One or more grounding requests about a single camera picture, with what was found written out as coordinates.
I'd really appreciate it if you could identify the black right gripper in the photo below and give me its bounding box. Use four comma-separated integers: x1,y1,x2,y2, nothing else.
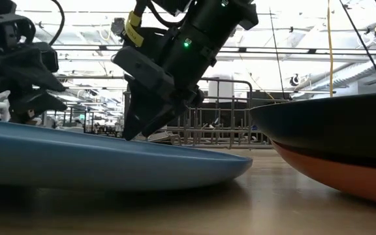
122,31,218,141

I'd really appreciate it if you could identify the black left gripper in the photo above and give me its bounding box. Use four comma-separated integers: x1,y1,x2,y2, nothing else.
0,42,68,124

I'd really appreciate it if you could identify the large blue plate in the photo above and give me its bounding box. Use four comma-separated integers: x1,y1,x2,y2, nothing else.
0,117,253,191

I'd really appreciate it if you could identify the grey wire dish rack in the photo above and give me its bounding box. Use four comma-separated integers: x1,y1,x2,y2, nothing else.
122,77,274,150

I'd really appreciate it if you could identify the small black plate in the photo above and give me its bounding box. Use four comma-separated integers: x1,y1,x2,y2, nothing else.
249,91,376,172

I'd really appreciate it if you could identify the small orange plate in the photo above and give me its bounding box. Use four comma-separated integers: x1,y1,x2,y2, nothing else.
270,139,376,207

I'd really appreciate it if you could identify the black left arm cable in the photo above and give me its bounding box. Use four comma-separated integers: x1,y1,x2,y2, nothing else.
48,0,66,46

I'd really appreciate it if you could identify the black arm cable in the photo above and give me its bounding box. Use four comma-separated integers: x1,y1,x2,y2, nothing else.
48,0,66,46
134,0,189,29

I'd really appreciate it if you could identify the yellow cable strap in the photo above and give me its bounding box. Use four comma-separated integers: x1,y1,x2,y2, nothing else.
124,10,146,48

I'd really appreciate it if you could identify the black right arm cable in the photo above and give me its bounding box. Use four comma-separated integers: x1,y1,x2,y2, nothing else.
134,0,189,29

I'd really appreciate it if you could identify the thin black hanging cable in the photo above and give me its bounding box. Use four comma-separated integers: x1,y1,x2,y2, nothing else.
268,8,286,101

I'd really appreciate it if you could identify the yellow hanging cable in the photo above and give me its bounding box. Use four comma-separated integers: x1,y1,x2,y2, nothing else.
326,0,335,98

